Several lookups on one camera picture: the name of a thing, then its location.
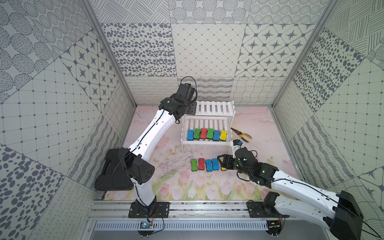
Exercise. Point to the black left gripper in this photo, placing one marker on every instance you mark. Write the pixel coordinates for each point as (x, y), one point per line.
(191, 108)

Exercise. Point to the black plastic case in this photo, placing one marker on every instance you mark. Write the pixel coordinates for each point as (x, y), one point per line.
(111, 171)

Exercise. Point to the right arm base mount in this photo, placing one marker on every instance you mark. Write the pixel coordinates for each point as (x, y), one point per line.
(259, 210)

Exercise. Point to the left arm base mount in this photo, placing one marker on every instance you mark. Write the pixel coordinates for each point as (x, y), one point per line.
(157, 210)

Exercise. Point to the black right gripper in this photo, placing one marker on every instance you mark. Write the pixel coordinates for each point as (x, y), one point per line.
(227, 159)

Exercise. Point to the yellow eraser shelf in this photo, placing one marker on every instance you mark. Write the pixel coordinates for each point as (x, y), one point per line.
(223, 135)
(223, 166)

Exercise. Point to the green eraser shelf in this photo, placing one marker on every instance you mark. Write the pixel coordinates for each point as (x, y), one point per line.
(210, 134)
(194, 165)
(197, 134)

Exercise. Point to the blue eraser shelf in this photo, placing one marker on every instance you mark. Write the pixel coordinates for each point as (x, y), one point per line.
(209, 165)
(216, 135)
(190, 135)
(215, 164)

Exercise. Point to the red eraser shelf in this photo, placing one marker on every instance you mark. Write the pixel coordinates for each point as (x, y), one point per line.
(203, 134)
(201, 164)

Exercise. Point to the white slatted wooden shelf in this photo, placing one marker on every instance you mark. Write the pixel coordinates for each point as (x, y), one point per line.
(210, 115)

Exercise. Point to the yellow black pliers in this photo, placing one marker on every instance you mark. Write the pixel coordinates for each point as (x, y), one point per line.
(242, 135)

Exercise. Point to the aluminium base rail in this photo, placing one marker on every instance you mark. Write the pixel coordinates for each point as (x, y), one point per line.
(183, 216)

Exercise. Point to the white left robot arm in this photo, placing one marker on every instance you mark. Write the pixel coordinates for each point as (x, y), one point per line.
(133, 169)

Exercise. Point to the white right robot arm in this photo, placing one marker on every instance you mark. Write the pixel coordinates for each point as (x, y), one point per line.
(339, 213)

